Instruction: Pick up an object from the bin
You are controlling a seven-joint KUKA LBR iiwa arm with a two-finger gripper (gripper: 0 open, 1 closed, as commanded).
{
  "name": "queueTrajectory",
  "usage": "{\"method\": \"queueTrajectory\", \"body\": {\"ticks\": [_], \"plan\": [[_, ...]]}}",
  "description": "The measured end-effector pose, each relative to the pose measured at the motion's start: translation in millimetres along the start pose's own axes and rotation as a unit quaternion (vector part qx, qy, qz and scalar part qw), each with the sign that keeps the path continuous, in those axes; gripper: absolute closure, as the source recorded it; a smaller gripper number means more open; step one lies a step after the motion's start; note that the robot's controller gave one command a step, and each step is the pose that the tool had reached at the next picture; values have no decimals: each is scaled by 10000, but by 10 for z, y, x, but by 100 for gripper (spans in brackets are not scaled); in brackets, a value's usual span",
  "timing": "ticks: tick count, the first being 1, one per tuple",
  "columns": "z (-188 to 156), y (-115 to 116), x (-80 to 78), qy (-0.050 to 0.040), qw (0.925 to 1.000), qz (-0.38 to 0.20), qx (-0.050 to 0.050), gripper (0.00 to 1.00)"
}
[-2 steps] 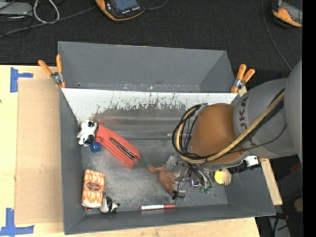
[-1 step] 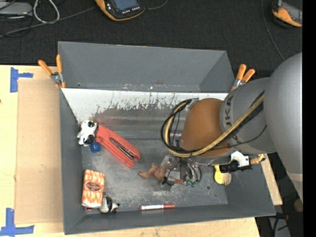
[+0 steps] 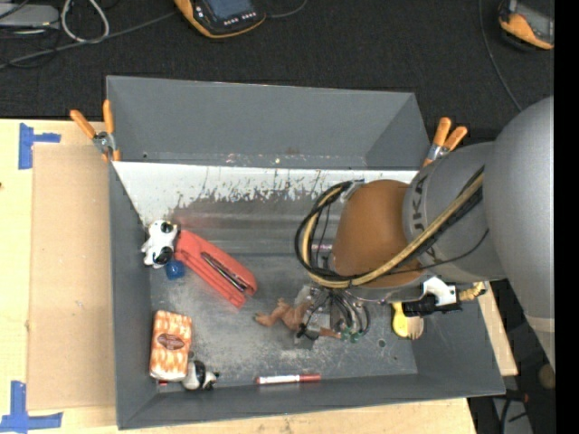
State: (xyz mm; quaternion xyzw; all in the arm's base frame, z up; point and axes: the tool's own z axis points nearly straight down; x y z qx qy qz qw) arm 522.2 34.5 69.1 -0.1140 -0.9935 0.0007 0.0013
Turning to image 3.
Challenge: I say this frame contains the brown cardboard board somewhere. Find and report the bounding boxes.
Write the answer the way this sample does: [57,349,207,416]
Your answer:
[25,143,118,411]

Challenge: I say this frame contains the grey metal bin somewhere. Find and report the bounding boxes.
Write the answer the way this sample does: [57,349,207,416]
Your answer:
[105,75,507,430]

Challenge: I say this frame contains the red and white marker pen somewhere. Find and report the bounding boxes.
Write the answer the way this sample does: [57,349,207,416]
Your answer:
[255,373,323,386]

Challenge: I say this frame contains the black and white toy animal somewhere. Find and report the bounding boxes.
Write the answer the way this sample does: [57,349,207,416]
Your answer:
[180,359,221,392]

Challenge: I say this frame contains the orange patterned packet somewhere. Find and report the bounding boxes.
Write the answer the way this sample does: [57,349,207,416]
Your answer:
[148,309,194,382]

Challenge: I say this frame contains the black cylinder on white bracket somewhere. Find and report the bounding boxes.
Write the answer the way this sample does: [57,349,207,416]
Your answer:
[400,276,488,318]

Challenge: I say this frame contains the black and white toy cow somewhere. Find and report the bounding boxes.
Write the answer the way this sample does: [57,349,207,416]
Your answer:
[140,219,180,270]

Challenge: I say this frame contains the yellow brush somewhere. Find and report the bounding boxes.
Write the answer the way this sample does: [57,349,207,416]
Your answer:
[390,302,425,340]

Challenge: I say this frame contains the tan toy figure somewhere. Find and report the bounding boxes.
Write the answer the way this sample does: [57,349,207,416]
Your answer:
[252,297,346,340]

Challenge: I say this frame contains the red-orange stapler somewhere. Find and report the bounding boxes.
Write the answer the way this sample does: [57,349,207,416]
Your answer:
[173,229,259,309]

